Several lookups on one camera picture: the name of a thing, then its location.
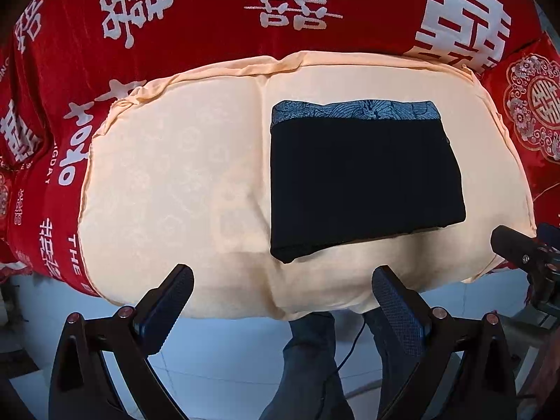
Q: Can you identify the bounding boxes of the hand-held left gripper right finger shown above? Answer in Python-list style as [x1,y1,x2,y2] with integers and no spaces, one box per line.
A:
[372,265,519,420]

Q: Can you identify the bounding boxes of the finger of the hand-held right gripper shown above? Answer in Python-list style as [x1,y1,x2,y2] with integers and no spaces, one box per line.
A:
[490,225,547,268]

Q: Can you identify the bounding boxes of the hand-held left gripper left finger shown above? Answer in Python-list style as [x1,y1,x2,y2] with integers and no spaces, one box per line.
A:
[48,264,195,420]

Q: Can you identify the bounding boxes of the black pants with grey waistband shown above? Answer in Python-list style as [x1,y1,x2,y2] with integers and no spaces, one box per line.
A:
[269,99,467,264]

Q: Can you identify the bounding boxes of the cream quilt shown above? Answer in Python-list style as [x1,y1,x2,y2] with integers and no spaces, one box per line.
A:
[79,51,538,321]

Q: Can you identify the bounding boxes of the red embroidered pillow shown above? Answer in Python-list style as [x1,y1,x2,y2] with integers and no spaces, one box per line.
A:
[481,30,560,213]

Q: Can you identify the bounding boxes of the red printed bedspread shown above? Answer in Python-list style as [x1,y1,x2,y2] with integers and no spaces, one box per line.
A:
[0,0,543,298]

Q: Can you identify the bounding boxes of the black cable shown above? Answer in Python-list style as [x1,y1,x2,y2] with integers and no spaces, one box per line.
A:
[317,317,368,407]

